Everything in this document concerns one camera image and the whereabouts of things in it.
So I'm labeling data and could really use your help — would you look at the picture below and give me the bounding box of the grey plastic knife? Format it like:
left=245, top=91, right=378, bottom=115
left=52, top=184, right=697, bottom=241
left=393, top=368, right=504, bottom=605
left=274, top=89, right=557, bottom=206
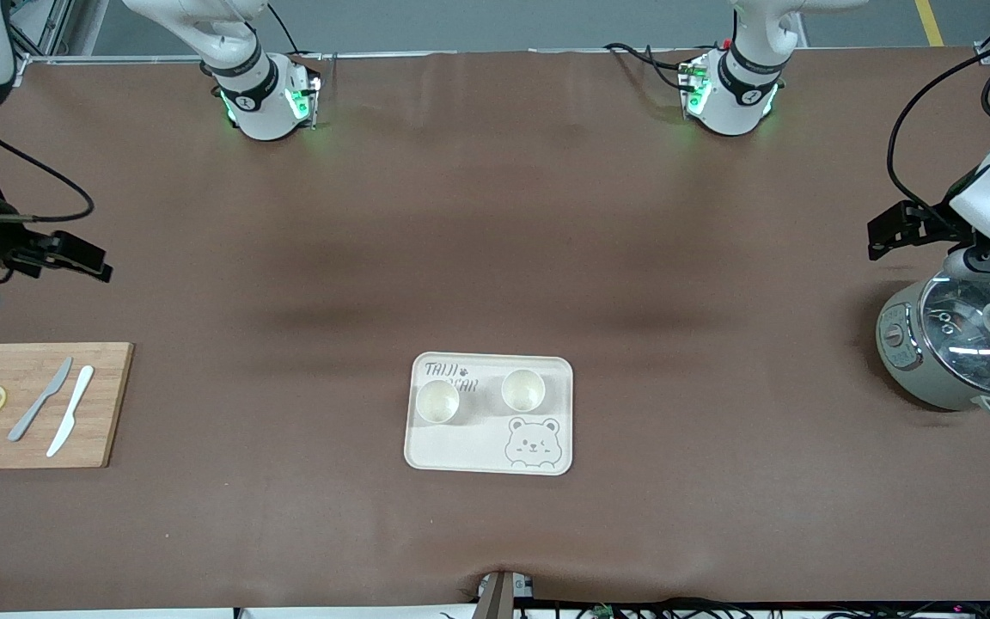
left=8, top=357, right=74, bottom=443

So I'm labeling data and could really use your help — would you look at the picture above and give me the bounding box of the white plastic knife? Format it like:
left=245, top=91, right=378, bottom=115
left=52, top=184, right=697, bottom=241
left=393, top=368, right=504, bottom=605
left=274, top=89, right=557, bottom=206
left=46, top=365, right=95, bottom=458

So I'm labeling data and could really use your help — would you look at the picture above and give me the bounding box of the grey-green electric pot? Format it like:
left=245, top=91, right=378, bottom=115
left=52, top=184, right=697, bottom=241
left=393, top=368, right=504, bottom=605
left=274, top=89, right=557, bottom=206
left=876, top=273, right=990, bottom=420

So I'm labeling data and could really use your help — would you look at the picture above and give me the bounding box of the white plastic cup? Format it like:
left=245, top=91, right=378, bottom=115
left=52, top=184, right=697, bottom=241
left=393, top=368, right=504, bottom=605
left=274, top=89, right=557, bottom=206
left=415, top=379, right=461, bottom=424
left=501, top=368, right=547, bottom=412

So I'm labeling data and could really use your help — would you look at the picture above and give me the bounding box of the black base cable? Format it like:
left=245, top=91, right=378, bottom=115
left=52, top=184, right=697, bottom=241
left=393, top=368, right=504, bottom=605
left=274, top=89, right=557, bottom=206
left=604, top=41, right=694, bottom=91
left=267, top=0, right=324, bottom=61

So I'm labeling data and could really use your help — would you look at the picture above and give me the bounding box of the cream bear print tray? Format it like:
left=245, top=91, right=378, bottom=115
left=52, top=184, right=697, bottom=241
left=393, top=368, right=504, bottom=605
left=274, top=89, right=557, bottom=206
left=403, top=352, right=574, bottom=476

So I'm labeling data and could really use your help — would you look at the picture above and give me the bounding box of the wooden cutting board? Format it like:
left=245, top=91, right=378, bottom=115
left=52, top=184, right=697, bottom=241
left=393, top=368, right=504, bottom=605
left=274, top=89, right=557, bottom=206
left=0, top=342, right=135, bottom=470

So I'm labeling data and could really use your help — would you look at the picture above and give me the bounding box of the glass pot lid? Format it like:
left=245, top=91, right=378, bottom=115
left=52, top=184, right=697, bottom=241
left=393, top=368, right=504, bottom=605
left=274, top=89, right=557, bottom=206
left=920, top=273, right=990, bottom=396

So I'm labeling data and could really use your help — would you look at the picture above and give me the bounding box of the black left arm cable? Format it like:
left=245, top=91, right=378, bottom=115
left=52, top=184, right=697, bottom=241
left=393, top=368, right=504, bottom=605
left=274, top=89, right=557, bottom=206
left=888, top=39, right=990, bottom=216

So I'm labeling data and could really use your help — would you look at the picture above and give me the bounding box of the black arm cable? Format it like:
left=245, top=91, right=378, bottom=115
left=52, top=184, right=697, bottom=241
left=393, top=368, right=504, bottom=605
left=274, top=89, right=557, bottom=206
left=888, top=39, right=990, bottom=216
left=0, top=112, right=94, bottom=223

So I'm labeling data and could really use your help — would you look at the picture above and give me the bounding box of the brown table mat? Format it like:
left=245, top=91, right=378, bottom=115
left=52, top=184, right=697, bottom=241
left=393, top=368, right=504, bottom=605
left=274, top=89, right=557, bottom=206
left=0, top=47, right=990, bottom=613

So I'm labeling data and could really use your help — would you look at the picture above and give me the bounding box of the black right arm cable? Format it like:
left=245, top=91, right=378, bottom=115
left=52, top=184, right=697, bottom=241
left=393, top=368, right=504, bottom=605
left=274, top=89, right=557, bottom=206
left=0, top=112, right=94, bottom=223

